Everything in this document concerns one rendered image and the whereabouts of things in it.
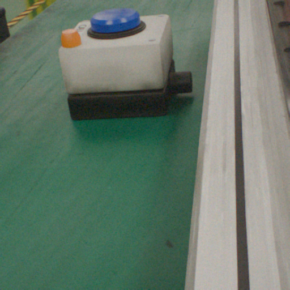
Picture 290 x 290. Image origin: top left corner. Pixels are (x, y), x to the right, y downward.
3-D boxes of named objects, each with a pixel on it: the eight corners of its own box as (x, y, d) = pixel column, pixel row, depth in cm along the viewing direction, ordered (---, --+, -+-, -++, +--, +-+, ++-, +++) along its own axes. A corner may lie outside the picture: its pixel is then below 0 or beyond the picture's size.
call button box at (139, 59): (90, 84, 54) (79, 16, 51) (195, 77, 52) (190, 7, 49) (69, 121, 47) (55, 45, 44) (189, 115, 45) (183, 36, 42)
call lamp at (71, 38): (64, 42, 46) (62, 26, 45) (83, 41, 45) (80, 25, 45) (59, 48, 44) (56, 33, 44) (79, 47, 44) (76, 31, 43)
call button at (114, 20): (98, 32, 49) (94, 8, 48) (145, 28, 49) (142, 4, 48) (88, 47, 46) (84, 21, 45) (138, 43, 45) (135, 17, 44)
